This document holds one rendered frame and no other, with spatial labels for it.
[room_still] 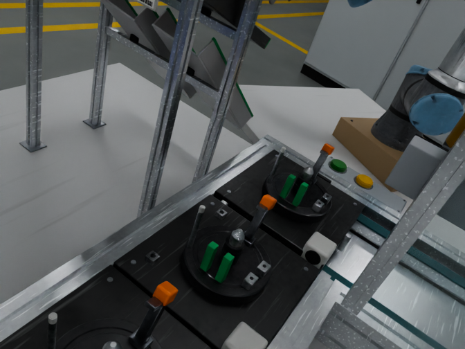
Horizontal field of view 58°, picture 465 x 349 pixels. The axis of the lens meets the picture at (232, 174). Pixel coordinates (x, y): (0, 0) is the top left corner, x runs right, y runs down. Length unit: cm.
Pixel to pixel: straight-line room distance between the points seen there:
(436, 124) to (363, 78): 288
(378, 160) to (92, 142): 79
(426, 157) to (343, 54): 352
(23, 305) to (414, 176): 53
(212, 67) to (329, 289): 44
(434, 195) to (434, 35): 325
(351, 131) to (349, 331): 75
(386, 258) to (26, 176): 68
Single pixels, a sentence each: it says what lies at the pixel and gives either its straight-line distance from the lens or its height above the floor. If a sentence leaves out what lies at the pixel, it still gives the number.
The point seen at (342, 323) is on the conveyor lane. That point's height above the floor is 93.
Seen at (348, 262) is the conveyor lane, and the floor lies 92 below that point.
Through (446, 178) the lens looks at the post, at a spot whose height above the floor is 123.
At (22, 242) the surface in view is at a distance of 81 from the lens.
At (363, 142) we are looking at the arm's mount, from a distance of 133.
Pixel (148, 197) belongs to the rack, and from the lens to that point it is 77.
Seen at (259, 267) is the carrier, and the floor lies 100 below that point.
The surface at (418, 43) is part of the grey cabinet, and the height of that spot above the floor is 73.
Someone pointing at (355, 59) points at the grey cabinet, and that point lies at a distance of 405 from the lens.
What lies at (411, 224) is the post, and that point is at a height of 115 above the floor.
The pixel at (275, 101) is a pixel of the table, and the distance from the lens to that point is 148.
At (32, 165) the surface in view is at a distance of 97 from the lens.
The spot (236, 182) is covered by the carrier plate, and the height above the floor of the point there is 97.
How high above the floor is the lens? 147
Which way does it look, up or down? 35 degrees down
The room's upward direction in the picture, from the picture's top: 20 degrees clockwise
